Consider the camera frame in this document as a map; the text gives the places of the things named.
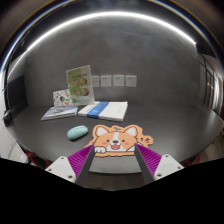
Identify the teal computer mouse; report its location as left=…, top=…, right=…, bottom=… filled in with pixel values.
left=67, top=125, right=88, bottom=140

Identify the ceiling light strip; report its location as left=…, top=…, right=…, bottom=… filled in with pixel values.
left=0, top=10, right=198, bottom=73

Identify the small colourful card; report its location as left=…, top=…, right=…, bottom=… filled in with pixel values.
left=53, top=89, right=72, bottom=106

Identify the grey magazine booklet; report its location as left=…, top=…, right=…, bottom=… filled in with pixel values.
left=41, top=106, right=78, bottom=120

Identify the acrylic menu sign stand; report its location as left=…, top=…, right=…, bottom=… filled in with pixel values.
left=66, top=65, right=94, bottom=105

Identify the corgi dog mouse pad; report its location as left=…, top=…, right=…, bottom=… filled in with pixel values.
left=88, top=125, right=153, bottom=157

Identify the white book blue stripe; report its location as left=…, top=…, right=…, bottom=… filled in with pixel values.
left=78, top=101, right=128, bottom=122

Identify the white wall socket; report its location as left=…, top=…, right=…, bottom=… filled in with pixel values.
left=100, top=75, right=112, bottom=87
left=113, top=75, right=124, bottom=87
left=126, top=75, right=137, bottom=87
left=91, top=76, right=99, bottom=87

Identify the black monitor at left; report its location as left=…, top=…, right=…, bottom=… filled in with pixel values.
left=3, top=76, right=28, bottom=126

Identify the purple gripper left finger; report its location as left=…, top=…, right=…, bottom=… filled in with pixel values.
left=45, top=144, right=97, bottom=188

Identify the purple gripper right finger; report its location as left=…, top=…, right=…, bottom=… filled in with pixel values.
left=133, top=143, right=185, bottom=186

